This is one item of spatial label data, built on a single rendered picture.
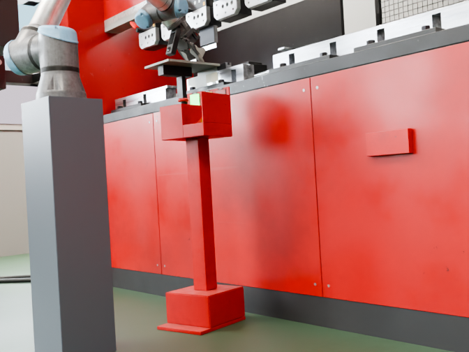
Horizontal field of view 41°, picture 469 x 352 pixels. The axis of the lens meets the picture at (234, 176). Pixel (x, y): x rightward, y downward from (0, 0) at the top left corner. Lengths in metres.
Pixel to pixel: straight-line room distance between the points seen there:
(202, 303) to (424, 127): 0.93
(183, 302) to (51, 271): 0.52
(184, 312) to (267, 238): 0.40
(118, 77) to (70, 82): 1.55
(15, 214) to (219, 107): 3.48
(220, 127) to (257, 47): 1.15
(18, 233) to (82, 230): 3.58
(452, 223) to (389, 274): 0.27
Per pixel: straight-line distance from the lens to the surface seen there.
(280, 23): 3.17
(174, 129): 2.20
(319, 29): 2.98
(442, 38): 1.81
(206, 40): 2.77
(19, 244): 5.47
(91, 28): 3.46
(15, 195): 5.45
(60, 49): 1.96
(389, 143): 1.86
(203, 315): 2.15
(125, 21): 3.31
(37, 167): 1.94
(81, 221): 1.90
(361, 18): 4.94
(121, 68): 3.50
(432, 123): 1.80
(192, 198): 2.21
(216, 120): 2.17
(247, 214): 2.33
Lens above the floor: 0.50
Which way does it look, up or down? 1 degrees up
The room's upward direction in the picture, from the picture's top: 3 degrees counter-clockwise
